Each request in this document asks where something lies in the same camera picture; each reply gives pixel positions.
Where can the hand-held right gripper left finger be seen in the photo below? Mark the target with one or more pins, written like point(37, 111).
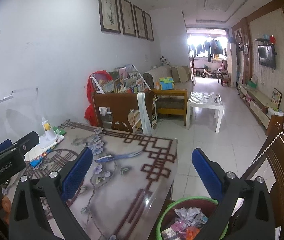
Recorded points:
point(78, 172)

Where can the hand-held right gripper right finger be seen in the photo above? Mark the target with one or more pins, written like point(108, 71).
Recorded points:
point(207, 173)

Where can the green-rimmed trash bin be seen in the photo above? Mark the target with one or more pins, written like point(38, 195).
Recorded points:
point(194, 203)

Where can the blue white wrapper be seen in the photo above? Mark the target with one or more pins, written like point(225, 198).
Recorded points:
point(200, 219)

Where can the orange snack bag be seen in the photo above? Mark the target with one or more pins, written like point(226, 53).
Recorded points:
point(193, 233)

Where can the pink snack wrapper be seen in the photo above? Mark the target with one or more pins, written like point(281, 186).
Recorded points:
point(179, 229)

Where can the silver wrapper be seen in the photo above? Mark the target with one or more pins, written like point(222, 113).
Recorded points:
point(168, 234)

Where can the white paper sheets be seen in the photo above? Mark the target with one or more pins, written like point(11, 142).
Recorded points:
point(35, 152)

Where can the white desk lamp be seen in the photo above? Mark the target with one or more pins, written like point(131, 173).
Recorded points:
point(48, 138)

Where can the yellow round gadget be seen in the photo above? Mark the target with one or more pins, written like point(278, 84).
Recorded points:
point(47, 126)

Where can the blue printed book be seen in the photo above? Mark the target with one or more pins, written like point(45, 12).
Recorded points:
point(40, 160)

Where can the green book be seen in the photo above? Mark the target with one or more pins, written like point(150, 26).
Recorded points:
point(60, 131)

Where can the red cloth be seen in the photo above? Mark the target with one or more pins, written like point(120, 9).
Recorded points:
point(90, 115)

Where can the white coffee table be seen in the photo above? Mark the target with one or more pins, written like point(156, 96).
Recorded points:
point(204, 102)

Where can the carved wooden chair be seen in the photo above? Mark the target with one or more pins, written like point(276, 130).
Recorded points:
point(117, 105)

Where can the white plastic sheet roll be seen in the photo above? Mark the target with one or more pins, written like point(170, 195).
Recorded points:
point(144, 115)

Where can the long television cabinet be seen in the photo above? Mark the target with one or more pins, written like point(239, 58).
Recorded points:
point(259, 105)

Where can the small wooden chair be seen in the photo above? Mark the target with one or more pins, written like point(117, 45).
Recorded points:
point(225, 79)

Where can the colourful block toy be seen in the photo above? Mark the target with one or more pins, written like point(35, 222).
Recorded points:
point(167, 83)

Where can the green tissue box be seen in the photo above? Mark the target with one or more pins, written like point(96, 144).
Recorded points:
point(252, 83)

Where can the white balance bike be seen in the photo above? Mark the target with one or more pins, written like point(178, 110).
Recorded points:
point(208, 73)

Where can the white book rack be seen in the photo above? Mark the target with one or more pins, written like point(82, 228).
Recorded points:
point(122, 81)

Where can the framed geometric picture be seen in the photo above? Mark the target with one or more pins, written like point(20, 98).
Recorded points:
point(277, 97)

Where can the hanging clothes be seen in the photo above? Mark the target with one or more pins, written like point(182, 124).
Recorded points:
point(208, 47)

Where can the square ceiling light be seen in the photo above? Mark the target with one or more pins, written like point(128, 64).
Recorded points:
point(219, 2)

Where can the grey wooden-frame sofa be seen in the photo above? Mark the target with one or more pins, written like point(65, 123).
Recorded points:
point(172, 97)

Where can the round wall clock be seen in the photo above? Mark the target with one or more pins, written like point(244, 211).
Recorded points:
point(245, 48)

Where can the wall-mounted television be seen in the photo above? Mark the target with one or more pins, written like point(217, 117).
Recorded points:
point(266, 56)

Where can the red wall ornament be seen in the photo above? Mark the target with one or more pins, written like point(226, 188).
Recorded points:
point(272, 39)

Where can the framed wall picture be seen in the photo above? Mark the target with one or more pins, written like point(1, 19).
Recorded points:
point(109, 8)
point(148, 26)
point(127, 16)
point(140, 22)

